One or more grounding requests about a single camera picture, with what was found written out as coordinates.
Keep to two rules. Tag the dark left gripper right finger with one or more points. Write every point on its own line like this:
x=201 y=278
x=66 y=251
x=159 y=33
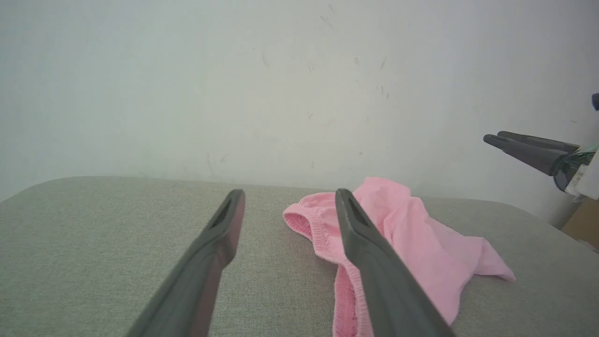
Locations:
x=383 y=281

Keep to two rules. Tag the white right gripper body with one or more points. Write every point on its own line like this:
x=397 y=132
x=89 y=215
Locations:
x=580 y=173

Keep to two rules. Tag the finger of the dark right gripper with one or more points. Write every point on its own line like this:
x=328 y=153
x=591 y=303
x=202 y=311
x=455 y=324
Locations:
x=533 y=153
x=543 y=142

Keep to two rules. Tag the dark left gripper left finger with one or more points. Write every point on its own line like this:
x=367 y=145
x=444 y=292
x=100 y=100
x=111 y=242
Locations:
x=196 y=281

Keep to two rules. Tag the pink garment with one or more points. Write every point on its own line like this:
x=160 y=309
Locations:
x=412 y=234

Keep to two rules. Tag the brown cardboard box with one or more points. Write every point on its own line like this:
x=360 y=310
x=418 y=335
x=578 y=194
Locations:
x=585 y=224

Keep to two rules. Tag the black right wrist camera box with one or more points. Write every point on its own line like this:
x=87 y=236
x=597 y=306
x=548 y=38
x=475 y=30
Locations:
x=596 y=101

